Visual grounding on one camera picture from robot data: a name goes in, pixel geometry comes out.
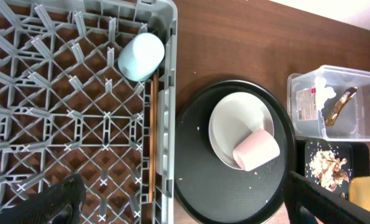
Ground blue plastic cup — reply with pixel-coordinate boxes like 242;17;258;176
118;32;165;82

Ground black rectangular tray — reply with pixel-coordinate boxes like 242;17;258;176
297;139;370;200

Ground round black serving tray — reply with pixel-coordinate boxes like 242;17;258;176
174;80;296;223

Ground wooden chopstick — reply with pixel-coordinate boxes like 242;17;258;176
152;73;158;192
149;81;155;203

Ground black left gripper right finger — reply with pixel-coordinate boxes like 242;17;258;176
283;171;370;224

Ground white paper napkin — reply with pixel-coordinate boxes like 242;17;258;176
315;77;336;111

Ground light grey plate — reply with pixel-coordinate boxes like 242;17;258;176
208;92;274;170

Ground clear plastic waste bin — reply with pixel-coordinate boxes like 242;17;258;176
287;65;370;142

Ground food scraps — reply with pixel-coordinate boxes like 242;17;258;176
309;151;350;192

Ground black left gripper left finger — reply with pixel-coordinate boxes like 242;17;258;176
0;174;86;224

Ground pink plastic cup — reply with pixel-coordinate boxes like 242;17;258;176
233;129;280;171

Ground yellow bowl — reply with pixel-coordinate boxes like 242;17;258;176
349;176;370;212

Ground gold foil snack wrapper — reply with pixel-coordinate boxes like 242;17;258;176
325;87;357;126

